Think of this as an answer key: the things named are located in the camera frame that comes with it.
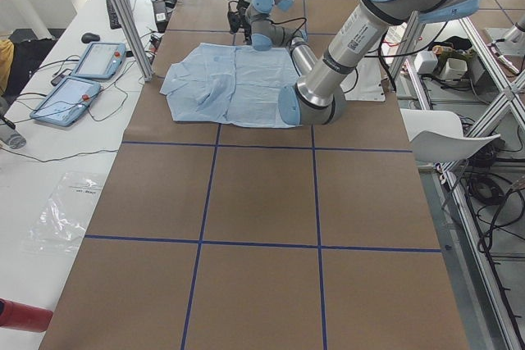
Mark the light blue button-up shirt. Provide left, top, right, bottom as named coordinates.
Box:
left=160, top=43, right=298, bottom=129

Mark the blue teach pendant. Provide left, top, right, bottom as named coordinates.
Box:
left=30, top=76, right=102, bottom=127
left=71, top=42, right=126, bottom=80

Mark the black keyboard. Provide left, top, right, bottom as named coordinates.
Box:
left=105, top=0, right=121, bottom=30

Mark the red cylinder bottle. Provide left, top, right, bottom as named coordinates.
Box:
left=1, top=299, right=53, bottom=333

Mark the white plastic chair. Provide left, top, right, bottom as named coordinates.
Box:
left=400, top=108, right=500, bottom=163

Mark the far blue teach pendant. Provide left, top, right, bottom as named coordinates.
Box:
left=71, top=42, right=126, bottom=80

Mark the clear plastic bag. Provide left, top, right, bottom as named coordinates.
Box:
left=21, top=171, right=107, bottom=256

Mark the near blue teach pendant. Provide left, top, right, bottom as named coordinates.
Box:
left=30, top=76, right=102, bottom=127

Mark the aluminium frame post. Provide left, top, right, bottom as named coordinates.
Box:
left=111, top=0, right=153, bottom=82

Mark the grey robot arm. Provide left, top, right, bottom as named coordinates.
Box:
left=278, top=0, right=481, bottom=126
left=227, top=0, right=304, bottom=51

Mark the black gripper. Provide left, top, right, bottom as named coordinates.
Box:
left=226, top=0, right=249, bottom=34

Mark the black computer mouse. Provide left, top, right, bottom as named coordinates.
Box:
left=81, top=32, right=101, bottom=43

